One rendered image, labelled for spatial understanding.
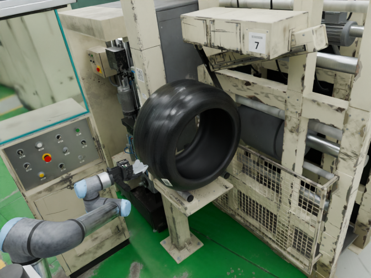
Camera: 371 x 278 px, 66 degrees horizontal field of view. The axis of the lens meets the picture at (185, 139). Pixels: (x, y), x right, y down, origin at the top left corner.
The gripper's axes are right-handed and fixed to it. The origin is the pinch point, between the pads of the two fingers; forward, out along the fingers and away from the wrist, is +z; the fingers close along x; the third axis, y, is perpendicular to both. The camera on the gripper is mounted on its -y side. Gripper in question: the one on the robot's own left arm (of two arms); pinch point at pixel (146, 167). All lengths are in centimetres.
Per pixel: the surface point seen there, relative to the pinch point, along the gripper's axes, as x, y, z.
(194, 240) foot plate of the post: 26, -109, 51
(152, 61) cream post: 26, 46, 23
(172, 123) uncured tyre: -10.6, 25.6, 10.5
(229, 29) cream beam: -13, 64, 42
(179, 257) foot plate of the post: 20, -109, 31
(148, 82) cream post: 25.5, 35.0, 19.8
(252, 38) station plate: -27, 62, 42
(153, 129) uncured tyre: -3.9, 22.1, 4.2
